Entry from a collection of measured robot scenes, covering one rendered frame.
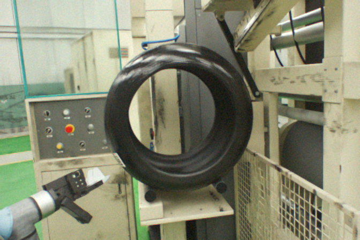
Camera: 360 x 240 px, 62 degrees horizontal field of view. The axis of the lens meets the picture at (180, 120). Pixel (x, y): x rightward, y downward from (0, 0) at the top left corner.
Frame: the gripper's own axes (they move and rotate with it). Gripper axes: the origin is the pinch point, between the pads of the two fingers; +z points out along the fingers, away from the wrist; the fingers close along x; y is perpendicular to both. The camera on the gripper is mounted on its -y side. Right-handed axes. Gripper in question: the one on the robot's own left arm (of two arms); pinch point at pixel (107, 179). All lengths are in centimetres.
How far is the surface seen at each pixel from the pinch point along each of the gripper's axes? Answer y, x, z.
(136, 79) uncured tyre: 27.7, -15.1, 16.9
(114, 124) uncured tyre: 16.5, -4.7, 8.6
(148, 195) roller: -12.6, 0.8, 13.4
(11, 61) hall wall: 350, 786, 321
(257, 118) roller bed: -6, -17, 79
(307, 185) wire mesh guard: -24, -51, 31
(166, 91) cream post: 24, 8, 53
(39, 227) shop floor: -34, 222, 42
